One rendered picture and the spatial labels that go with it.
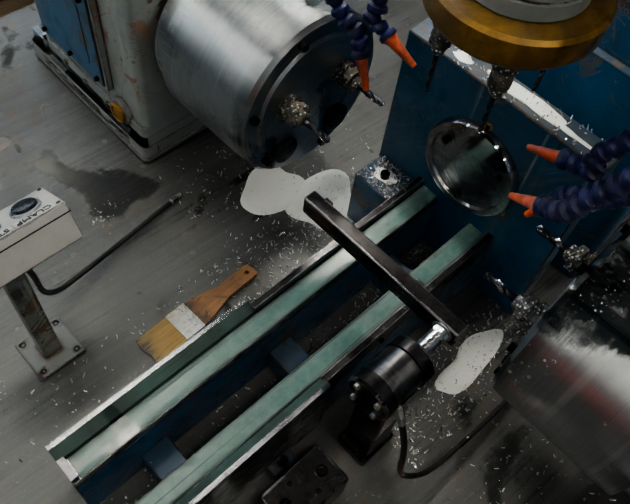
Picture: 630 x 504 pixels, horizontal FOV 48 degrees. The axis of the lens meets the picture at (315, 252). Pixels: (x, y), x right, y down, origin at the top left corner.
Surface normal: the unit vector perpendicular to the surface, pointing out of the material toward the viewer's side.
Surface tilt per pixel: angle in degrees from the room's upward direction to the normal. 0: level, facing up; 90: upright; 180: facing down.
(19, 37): 0
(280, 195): 0
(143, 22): 90
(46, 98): 0
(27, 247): 61
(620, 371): 43
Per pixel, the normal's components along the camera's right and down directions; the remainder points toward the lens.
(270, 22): -0.18, -0.31
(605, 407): -0.57, 0.18
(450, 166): -0.73, 0.55
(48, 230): 0.64, 0.30
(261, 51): -0.36, -0.12
